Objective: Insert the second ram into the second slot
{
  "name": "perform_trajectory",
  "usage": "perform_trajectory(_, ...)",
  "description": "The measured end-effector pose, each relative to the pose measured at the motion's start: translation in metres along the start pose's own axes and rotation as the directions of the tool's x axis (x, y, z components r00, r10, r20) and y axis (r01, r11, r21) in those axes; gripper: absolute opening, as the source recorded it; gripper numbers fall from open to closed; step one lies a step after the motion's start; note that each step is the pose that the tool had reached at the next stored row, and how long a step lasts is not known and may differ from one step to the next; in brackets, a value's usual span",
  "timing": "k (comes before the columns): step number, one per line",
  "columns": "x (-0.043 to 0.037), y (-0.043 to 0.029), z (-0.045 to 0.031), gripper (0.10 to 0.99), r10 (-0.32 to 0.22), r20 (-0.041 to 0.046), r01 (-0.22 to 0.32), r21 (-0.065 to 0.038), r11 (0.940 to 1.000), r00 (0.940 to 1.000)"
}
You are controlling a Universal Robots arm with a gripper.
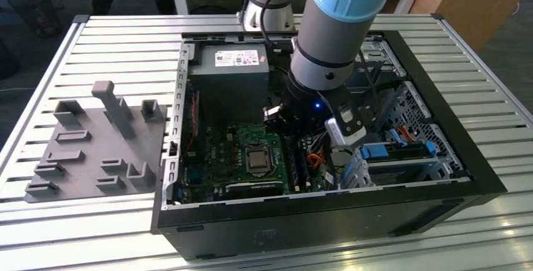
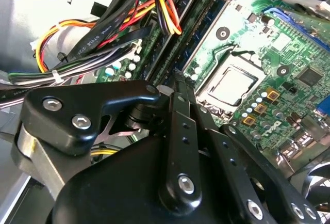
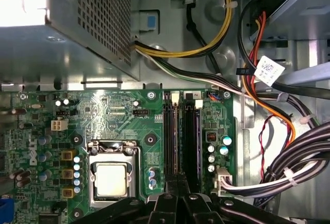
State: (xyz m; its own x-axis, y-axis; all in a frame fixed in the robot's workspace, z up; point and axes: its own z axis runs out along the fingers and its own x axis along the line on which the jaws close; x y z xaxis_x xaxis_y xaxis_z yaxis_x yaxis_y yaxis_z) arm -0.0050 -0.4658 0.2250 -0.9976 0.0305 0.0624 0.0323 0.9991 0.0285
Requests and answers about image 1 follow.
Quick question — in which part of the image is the black RAM slot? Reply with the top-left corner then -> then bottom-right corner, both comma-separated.
291,139 -> 305,190

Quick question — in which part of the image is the metal CPU socket cover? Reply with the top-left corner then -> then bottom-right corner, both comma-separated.
243,143 -> 272,177

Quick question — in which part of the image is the round grey speaker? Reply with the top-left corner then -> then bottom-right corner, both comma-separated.
332,149 -> 355,174

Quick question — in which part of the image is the grey power supply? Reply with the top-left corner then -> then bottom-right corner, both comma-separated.
188,43 -> 292,125

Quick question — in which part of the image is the silver CPU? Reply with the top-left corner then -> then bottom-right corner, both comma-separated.
248,151 -> 268,169

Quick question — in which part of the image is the hard disk in blue carrier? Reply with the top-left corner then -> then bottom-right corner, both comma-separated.
360,142 -> 437,161

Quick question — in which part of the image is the tall silver drive cage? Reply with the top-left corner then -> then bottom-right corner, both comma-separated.
345,38 -> 408,97

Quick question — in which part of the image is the green motherboard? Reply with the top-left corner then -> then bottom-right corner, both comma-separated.
176,121 -> 335,205

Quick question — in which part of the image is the black case fan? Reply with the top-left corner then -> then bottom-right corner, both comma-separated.
185,82 -> 201,159

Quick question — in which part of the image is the black graphics card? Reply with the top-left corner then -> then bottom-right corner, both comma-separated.
224,179 -> 285,197

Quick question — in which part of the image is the low silver drive cage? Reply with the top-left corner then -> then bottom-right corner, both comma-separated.
339,145 -> 464,190

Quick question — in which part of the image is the black PC case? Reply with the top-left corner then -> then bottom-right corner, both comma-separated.
149,29 -> 509,261

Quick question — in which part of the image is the wooden cabinet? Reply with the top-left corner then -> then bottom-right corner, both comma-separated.
409,0 -> 533,52

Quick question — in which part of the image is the grey parts rack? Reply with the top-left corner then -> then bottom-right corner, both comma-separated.
23,80 -> 171,204

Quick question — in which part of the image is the black bag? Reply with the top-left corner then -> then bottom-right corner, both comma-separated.
5,0 -> 68,38

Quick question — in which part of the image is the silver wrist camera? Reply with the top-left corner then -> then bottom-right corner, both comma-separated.
324,104 -> 368,147

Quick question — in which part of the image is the orange wire bundle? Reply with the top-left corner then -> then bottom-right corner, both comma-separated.
307,154 -> 331,172

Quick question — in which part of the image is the black camera cable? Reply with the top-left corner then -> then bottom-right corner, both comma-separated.
356,55 -> 387,125

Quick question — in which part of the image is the blue data wire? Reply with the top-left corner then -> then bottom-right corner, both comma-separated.
389,127 -> 408,145

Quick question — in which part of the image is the orange data wire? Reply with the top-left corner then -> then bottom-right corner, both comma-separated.
397,126 -> 420,142

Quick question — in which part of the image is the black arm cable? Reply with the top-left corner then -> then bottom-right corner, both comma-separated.
259,0 -> 292,54

